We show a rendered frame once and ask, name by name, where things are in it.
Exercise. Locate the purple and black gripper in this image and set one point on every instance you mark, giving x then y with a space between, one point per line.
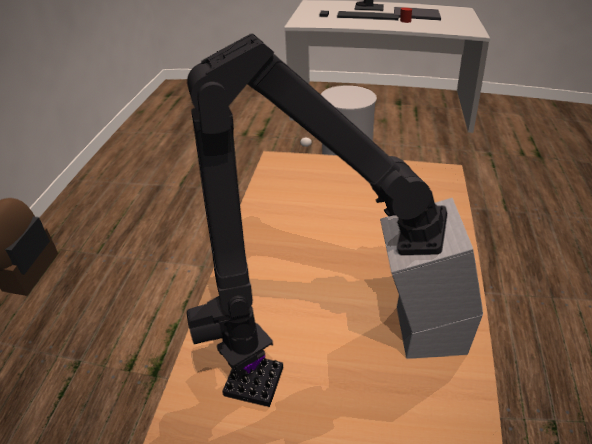
245 350

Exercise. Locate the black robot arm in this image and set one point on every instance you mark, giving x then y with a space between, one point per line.
405 194

